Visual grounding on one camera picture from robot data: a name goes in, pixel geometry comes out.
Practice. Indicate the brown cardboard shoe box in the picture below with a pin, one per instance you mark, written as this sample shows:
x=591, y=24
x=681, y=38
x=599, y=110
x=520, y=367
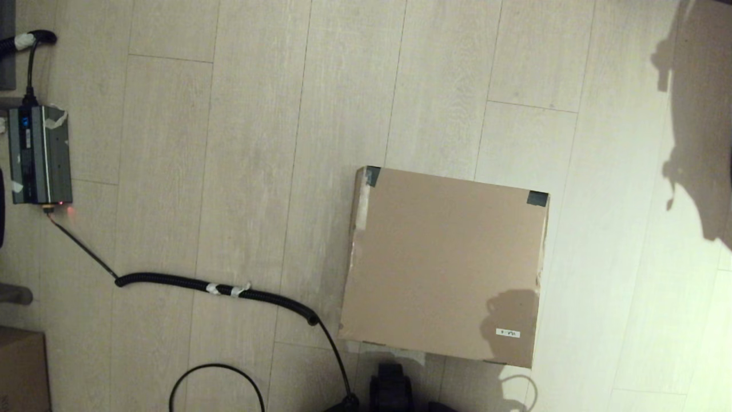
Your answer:
x=446, y=263

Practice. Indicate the small brown cardboard box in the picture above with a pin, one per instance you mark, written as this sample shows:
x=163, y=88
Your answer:
x=23, y=372

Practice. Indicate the black ridged robot part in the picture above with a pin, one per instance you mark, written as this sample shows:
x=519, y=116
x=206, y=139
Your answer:
x=390, y=389

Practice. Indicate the grey power supply unit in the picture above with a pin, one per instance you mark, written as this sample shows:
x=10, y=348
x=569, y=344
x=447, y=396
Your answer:
x=40, y=160

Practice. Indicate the grey metal foot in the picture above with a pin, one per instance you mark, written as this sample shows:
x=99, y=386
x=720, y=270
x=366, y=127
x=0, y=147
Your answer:
x=14, y=294

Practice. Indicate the dark flat panel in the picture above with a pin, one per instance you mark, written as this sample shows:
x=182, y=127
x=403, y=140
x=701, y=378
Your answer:
x=6, y=46

